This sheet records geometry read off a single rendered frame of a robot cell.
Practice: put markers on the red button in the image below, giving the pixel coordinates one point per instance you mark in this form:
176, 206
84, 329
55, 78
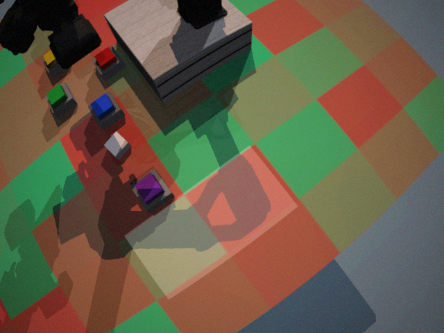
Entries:
108, 63

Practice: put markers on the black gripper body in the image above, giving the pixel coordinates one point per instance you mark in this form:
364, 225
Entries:
74, 37

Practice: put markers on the green button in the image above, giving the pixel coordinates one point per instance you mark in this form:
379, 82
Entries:
60, 99

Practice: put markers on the yellow button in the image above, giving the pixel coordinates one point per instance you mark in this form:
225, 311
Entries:
52, 66

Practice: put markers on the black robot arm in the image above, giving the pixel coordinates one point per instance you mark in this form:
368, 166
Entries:
18, 25

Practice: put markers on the blue button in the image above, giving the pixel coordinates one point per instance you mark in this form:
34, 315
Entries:
106, 110

